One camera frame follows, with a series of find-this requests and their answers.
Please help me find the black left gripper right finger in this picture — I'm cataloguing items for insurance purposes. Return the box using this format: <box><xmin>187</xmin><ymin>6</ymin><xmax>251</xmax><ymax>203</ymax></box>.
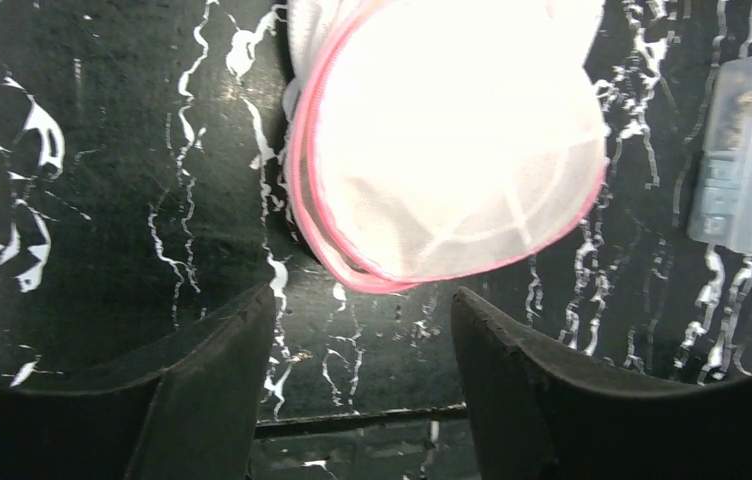
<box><xmin>451</xmin><ymin>288</ymin><xmax>752</xmax><ymax>479</ymax></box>

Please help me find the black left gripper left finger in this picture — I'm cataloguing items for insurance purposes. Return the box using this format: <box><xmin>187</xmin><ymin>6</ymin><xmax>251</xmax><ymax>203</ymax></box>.
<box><xmin>0</xmin><ymin>285</ymin><xmax>276</xmax><ymax>479</ymax></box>

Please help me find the white mesh bag pink trim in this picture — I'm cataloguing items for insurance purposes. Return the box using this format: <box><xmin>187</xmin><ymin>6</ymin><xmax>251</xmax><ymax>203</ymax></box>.
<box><xmin>284</xmin><ymin>1</ymin><xmax>609</xmax><ymax>294</ymax></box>

